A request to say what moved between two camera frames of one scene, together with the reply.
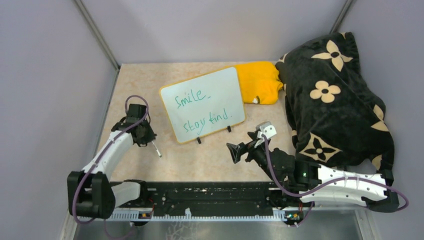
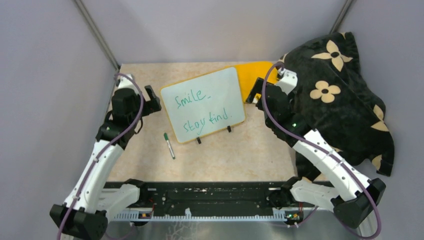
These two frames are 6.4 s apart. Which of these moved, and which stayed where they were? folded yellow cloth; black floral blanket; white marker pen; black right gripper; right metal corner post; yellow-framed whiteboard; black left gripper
Moved: white marker pen; black left gripper; black right gripper
Stayed: folded yellow cloth; black floral blanket; yellow-framed whiteboard; right metal corner post
